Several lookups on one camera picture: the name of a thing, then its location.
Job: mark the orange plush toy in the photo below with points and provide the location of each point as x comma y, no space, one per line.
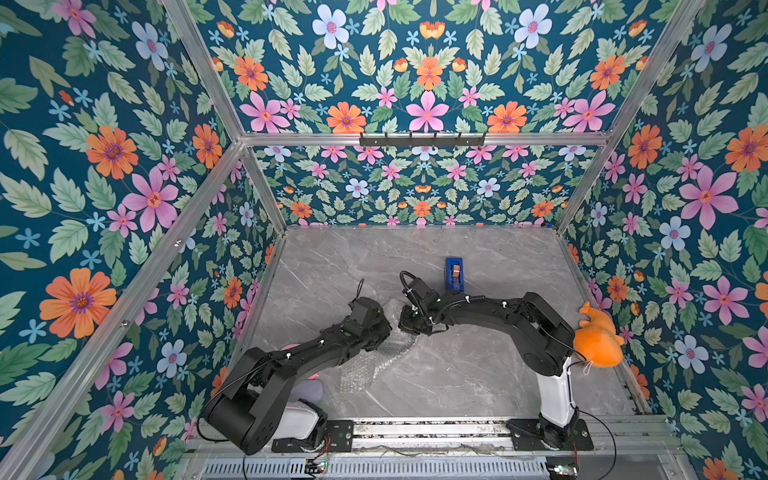
597,340

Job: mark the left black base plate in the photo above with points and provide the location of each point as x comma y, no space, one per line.
333,436

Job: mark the black wall hook rail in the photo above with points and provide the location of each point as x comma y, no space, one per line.
408,140

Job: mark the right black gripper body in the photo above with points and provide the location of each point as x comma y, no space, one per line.
410,318

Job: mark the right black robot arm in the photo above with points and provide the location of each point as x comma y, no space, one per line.
543,339

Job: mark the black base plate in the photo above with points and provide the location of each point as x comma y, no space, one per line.
333,436
540,434

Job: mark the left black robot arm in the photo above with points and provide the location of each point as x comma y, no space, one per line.
253,406

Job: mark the white slotted cable duct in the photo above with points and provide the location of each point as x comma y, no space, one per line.
377,468

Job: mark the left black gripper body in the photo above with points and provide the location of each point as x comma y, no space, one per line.
376,333

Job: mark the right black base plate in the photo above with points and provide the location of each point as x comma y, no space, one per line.
540,434

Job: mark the blue tape dispenser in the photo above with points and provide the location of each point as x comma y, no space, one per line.
450,285

